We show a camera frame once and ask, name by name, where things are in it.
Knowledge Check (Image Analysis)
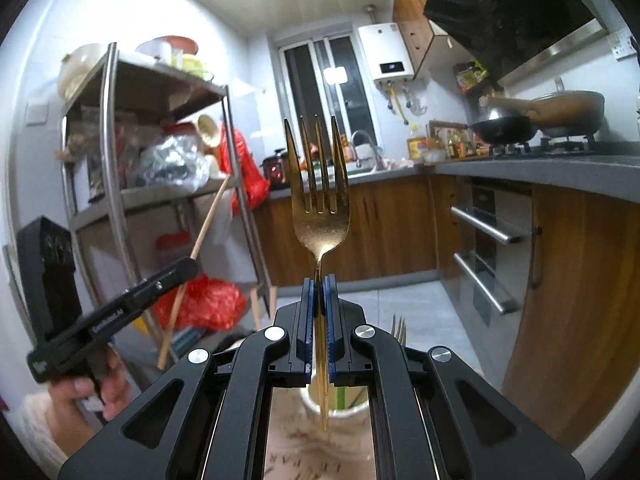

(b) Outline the black range hood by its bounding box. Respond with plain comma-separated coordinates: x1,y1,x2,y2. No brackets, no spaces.
422,0,608,86

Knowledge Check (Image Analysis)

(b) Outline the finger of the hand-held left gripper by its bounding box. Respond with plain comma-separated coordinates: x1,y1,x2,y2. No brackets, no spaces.
89,256,200,346

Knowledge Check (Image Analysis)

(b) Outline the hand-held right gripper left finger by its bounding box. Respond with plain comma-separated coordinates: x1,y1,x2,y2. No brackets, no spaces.
57,276,316,480

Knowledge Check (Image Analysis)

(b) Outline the gold fork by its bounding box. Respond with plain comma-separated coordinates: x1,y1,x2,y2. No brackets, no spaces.
283,114,351,433

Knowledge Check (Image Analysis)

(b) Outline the green handled utensil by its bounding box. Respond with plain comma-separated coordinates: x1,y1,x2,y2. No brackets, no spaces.
336,385,370,409

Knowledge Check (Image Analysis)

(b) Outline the person's left forearm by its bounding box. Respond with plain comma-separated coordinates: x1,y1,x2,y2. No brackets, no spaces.
14,392,108,478

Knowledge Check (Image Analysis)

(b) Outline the hanging red plastic bag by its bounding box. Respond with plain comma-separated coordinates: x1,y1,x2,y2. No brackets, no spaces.
220,127,271,211

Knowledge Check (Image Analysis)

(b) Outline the wooden wall cabinet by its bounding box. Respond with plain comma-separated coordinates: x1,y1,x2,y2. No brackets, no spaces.
392,0,453,81

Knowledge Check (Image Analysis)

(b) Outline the crumpled red plastic bag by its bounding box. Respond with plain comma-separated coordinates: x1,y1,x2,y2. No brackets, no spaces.
150,275,248,331

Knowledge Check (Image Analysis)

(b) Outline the metal faucet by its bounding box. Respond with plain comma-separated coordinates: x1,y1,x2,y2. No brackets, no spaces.
350,130,386,168

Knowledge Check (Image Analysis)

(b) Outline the gas stove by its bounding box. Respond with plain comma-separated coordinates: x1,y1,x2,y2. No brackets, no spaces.
482,137,596,157

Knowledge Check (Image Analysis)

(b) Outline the wooden base cabinet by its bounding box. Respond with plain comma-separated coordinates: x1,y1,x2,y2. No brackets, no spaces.
500,185,640,451
252,175,453,288

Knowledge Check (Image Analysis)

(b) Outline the person's left hand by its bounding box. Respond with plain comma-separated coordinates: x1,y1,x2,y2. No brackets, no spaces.
49,346,133,425

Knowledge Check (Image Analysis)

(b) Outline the yellow oil bottle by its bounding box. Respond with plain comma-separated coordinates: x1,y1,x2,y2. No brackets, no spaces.
406,125,431,163

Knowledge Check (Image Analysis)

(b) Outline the white plastic bag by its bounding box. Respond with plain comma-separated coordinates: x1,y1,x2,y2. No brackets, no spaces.
200,187,236,248

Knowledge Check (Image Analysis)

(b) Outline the large white bowl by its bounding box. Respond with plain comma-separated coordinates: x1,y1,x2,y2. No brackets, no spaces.
57,44,108,101

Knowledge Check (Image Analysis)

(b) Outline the red lid plastic container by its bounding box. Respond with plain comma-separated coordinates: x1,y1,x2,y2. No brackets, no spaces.
155,232,193,271

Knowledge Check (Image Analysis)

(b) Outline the black wok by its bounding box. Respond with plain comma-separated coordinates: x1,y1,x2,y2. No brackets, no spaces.
467,110,538,145

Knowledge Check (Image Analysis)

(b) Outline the dark red rice cooker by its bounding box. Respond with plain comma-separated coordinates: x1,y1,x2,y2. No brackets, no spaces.
262,147,291,192

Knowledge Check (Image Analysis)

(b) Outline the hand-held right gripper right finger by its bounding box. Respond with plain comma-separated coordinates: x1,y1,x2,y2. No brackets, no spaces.
322,275,586,480

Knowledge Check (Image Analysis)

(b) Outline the floral ceramic utensil holder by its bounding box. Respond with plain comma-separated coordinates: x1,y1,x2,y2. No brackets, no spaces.
299,370,375,418

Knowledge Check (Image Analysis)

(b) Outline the brown lidded pan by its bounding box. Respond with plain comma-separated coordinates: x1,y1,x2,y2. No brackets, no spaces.
480,90,606,138

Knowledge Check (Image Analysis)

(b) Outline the printed table mat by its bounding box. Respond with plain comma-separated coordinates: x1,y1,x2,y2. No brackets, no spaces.
262,410,378,480

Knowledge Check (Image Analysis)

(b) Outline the white water heater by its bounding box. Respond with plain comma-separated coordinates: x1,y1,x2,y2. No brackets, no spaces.
357,22,416,83

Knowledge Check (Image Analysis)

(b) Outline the stainless built-in oven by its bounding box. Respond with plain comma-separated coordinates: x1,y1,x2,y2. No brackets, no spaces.
450,177,538,331

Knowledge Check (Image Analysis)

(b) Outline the metal shelf rack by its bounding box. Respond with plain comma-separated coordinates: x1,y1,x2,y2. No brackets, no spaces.
57,42,273,376

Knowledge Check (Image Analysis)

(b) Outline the kitchen window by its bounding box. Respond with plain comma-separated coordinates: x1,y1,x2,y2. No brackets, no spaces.
277,35,383,161

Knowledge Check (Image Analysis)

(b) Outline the silvery plastic bag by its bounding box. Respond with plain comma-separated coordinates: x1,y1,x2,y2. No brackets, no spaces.
137,135,211,191

